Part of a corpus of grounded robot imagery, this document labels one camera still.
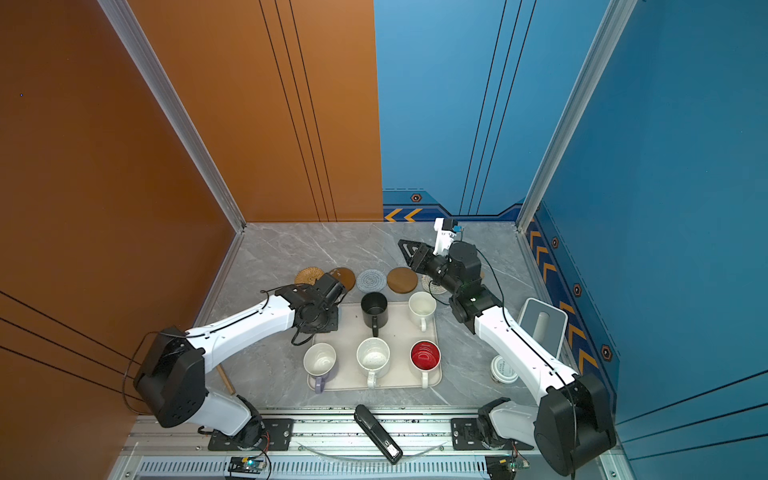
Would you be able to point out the black mug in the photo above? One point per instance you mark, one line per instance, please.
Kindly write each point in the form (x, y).
(374, 306)

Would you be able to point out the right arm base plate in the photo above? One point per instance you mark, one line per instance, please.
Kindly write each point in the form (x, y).
(477, 434)

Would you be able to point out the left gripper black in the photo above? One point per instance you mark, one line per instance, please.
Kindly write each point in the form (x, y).
(333, 326)

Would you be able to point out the left green circuit board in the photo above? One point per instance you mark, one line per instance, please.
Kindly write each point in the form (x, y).
(249, 467)

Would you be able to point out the red inside white mug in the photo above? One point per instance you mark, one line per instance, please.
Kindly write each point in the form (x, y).
(425, 357)

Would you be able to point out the black stapler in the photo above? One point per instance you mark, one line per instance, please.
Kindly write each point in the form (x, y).
(377, 434)

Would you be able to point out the beige serving tray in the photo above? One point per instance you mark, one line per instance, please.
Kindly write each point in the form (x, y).
(404, 354)

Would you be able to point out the white tissue box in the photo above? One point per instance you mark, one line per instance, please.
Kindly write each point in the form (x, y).
(545, 323)

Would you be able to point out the white mug purple handle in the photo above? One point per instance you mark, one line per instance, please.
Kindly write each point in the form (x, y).
(320, 364)

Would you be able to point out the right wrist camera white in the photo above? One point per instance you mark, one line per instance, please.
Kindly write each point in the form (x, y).
(446, 230)

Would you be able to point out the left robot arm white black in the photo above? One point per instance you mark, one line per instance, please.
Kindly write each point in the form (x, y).
(171, 379)

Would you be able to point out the round wooden coaster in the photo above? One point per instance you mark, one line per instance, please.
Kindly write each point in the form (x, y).
(402, 280)

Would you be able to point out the wooden mallet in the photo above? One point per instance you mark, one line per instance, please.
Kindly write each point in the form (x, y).
(226, 380)

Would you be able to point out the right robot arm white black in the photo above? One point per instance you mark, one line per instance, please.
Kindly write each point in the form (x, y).
(574, 423)

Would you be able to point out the glossy dark brown coaster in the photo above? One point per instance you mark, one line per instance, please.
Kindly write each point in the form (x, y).
(345, 276)

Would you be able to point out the rattan woven coaster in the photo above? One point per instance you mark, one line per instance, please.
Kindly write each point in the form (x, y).
(309, 275)

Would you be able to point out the right circuit board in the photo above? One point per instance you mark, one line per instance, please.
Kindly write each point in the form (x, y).
(502, 467)

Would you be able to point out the white multicolour woven coaster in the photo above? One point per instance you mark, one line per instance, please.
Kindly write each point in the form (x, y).
(429, 287)

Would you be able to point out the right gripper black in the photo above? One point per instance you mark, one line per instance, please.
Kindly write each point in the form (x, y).
(421, 259)

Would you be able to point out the blue grey woven coaster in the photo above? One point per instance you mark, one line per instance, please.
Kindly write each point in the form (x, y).
(371, 280)

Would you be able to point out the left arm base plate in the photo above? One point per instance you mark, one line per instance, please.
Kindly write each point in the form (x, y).
(275, 436)

